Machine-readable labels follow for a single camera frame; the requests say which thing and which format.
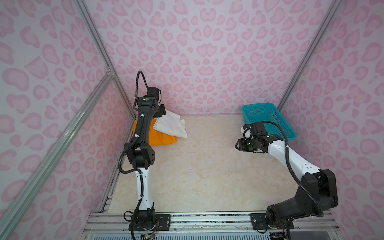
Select aluminium diagonal frame bar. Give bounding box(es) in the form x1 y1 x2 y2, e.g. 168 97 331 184
1 72 115 240

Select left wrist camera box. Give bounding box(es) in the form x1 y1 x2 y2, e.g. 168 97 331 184
147 87 162 103

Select aluminium frame post left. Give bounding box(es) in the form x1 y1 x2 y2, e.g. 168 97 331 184
74 0 136 120

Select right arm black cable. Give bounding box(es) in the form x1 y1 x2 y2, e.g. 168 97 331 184
242 120 325 240

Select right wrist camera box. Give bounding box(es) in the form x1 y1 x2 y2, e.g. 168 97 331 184
249 122 268 139

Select orange shorts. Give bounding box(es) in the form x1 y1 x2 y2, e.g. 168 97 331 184
149 119 178 147

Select aluminium frame post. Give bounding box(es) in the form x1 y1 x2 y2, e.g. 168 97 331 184
277 0 344 112
74 0 136 120

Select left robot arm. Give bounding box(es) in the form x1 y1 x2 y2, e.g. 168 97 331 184
118 96 161 234

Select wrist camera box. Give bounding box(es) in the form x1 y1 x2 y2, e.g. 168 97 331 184
147 87 162 103
249 122 268 139

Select white patterned garment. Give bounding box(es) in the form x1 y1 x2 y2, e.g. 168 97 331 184
153 110 188 139

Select aluminium frame post right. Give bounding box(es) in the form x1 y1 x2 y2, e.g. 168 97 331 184
277 0 344 112

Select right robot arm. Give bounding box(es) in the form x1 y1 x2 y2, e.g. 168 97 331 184
235 135 339 229

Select teal plastic laundry basket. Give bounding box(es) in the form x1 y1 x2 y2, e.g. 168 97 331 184
242 103 297 141

